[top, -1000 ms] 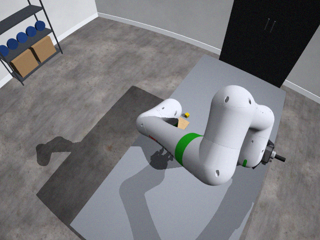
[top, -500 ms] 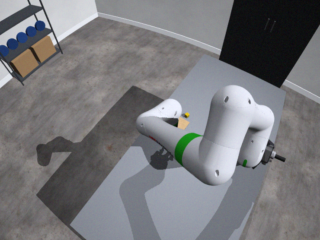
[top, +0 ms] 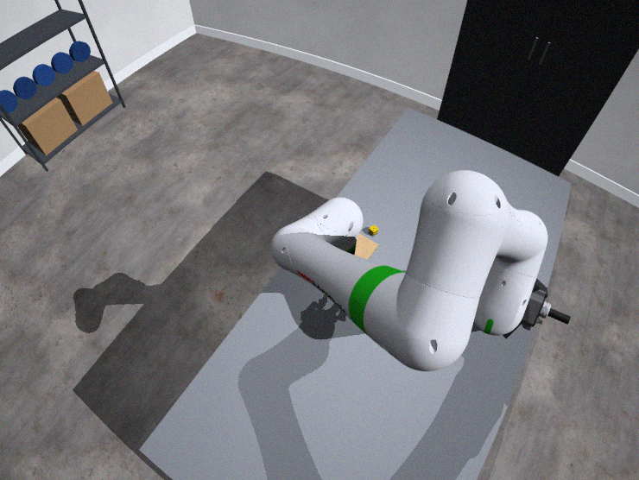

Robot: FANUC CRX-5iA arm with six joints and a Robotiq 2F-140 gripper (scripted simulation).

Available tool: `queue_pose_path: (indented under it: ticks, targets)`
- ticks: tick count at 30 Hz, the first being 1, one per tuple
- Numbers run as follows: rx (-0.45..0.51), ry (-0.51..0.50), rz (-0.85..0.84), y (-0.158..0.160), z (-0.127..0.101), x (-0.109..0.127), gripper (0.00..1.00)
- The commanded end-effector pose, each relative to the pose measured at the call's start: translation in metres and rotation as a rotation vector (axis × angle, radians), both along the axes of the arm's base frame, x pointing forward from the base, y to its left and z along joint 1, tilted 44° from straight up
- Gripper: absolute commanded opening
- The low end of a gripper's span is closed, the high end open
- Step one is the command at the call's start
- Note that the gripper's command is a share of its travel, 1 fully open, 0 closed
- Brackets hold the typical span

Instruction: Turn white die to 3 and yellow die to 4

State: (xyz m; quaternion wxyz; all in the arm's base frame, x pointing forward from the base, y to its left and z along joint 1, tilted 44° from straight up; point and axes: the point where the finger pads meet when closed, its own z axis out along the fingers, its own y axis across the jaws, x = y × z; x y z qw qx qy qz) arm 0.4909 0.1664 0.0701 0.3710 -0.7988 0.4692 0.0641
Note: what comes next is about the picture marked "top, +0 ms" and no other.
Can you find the tan square mat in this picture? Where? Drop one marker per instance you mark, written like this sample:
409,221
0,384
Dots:
365,247

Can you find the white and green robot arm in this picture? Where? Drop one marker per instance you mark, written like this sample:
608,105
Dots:
468,239

